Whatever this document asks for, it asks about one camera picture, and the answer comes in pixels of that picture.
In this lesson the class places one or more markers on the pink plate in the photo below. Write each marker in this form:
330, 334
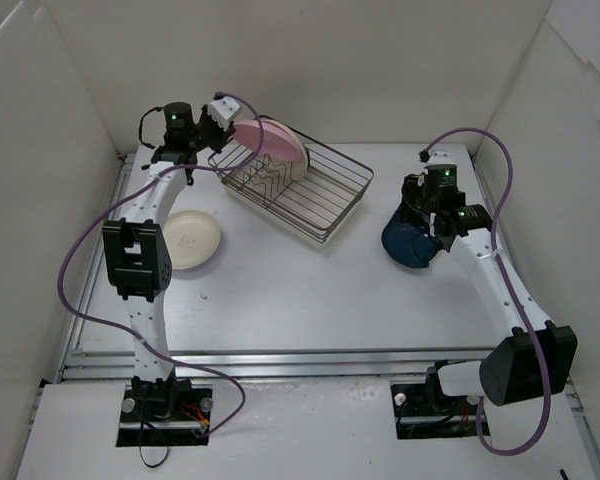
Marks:
276, 144

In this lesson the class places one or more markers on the aluminium rail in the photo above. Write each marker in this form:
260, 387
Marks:
70, 345
500, 240
278, 365

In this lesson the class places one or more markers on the blue shell-shaped plate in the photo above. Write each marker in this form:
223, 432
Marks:
409, 245

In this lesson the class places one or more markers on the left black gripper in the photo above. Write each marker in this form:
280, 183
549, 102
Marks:
220, 136

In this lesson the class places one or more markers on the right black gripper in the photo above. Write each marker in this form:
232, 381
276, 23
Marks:
415, 215

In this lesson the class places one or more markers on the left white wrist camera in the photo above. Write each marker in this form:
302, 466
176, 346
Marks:
223, 112

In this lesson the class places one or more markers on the aluminium left rail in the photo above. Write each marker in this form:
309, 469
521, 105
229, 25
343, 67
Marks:
70, 345

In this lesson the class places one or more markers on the black wire dish rack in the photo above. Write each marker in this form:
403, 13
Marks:
314, 208

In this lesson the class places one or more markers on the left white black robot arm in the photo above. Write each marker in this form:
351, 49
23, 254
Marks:
138, 263

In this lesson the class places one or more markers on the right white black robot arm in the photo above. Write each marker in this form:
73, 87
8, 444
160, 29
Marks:
463, 231

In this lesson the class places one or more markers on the aluminium front rail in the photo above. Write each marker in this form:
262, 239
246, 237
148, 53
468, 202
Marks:
278, 365

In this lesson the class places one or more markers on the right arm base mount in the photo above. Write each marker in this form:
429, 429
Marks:
422, 412

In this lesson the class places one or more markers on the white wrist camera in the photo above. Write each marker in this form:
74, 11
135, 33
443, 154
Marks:
435, 156
223, 112

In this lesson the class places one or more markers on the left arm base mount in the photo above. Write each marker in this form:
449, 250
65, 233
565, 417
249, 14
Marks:
149, 425

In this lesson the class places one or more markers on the cream plate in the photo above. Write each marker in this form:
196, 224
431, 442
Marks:
192, 237
297, 169

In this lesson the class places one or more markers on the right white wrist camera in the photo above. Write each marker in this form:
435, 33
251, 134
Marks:
435, 156

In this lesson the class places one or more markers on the aluminium right rail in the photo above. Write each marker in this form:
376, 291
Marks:
500, 240

